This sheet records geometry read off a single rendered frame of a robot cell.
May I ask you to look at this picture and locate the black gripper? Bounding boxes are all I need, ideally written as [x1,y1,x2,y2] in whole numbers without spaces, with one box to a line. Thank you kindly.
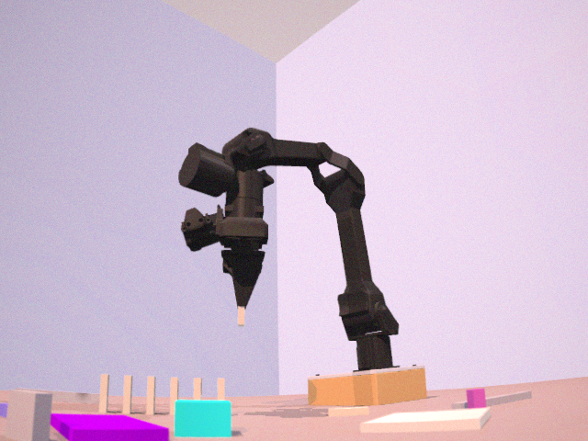
[220,198,268,309]

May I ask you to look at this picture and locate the cyan rectangular block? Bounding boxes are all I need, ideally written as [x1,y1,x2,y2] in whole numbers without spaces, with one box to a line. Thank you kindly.
[175,400,232,437]

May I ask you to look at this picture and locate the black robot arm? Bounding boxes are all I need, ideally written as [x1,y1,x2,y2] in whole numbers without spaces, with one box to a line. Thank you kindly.
[178,128,401,372]

